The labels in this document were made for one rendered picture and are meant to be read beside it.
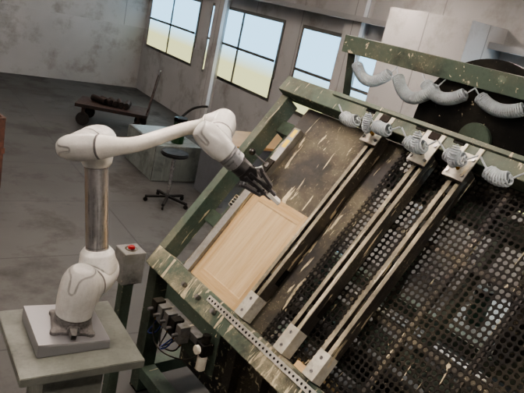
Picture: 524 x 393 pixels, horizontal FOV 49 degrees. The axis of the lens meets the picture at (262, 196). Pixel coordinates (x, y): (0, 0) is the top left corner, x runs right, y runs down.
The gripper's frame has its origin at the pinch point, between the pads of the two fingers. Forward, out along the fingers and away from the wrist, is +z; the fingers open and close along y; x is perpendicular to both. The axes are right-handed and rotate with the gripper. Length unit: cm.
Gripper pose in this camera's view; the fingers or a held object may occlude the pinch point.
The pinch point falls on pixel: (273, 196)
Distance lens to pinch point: 233.7
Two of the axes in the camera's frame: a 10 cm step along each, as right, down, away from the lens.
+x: 0.9, -5.2, 8.5
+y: 7.1, -5.6, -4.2
